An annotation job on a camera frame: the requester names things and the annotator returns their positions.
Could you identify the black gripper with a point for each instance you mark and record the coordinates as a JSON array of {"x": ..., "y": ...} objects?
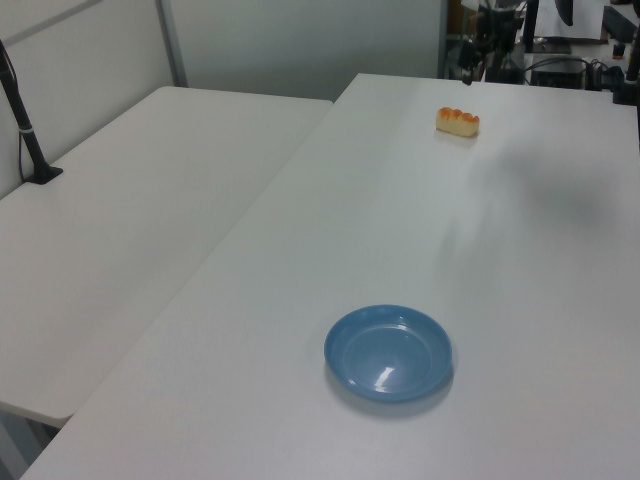
[{"x": 495, "y": 27}]

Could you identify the orange glazed bread loaf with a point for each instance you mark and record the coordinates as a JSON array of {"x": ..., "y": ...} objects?
[{"x": 457, "y": 124}]

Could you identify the blue plastic plate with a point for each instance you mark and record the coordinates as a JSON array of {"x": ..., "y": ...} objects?
[{"x": 387, "y": 355}]

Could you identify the brown wooden board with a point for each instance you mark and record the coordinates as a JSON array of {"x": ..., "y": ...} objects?
[{"x": 457, "y": 17}]

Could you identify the black vertical stand pole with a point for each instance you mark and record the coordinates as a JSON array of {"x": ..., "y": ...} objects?
[{"x": 531, "y": 20}]

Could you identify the black electronics box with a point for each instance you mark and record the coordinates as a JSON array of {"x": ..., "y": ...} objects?
[{"x": 557, "y": 77}]

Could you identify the black curved object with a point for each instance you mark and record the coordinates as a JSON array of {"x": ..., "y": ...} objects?
[{"x": 566, "y": 12}]

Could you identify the white sheet panel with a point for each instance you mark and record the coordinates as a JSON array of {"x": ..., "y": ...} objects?
[{"x": 587, "y": 22}]

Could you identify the dark equipment case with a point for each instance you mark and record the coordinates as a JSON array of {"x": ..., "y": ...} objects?
[{"x": 620, "y": 25}]

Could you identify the white empty table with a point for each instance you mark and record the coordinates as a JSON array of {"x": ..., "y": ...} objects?
[{"x": 125, "y": 225}]

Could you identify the grey partition edge post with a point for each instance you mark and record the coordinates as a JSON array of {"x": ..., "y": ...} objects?
[{"x": 443, "y": 35}]

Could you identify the black camera stand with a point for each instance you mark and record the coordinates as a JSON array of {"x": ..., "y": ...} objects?
[{"x": 631, "y": 75}]

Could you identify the grey metal partition post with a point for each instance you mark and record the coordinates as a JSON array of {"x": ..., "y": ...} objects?
[{"x": 172, "y": 45}]

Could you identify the black camera pole with clamp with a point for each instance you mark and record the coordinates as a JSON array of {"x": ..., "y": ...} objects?
[{"x": 30, "y": 145}]

